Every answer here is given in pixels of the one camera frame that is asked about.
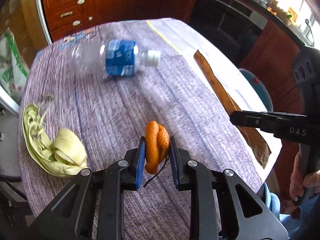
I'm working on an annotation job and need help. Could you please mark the teal trash bin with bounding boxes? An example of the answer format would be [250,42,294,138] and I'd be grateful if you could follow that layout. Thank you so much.
[239,68,273,112]

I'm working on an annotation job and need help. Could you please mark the pale green banana peel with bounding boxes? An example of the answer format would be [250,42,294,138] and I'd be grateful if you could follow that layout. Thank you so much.
[22,94,88,178]

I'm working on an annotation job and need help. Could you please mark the green white plastic bag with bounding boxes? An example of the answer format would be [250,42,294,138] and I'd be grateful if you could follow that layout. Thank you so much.
[0,28,29,104]

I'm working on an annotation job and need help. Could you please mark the brown paper strip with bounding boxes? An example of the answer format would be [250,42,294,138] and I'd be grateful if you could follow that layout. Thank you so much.
[194,50,271,168]

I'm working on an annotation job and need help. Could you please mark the light blue sleeve forearm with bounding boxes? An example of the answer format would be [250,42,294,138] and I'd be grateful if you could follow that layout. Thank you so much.
[262,182,320,238]

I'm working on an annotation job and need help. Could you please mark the red wooden kitchen cabinets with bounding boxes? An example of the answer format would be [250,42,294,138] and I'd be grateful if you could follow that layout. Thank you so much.
[41,0,311,213]

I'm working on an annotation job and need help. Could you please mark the clear plastic water bottle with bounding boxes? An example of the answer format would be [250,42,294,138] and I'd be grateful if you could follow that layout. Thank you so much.
[70,40,161,77]

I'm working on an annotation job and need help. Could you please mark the black built-in oven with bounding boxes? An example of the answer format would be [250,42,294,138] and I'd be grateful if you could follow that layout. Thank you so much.
[188,0,267,66]

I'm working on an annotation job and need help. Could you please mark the orange peel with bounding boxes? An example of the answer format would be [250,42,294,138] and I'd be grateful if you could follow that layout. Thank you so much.
[145,121,170,174]

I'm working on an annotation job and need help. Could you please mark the purple white tablecloth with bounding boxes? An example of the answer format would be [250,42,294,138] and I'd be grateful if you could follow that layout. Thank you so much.
[18,18,280,239]

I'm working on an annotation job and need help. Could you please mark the person's right hand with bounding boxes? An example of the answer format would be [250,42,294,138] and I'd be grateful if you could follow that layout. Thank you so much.
[289,152,320,200]

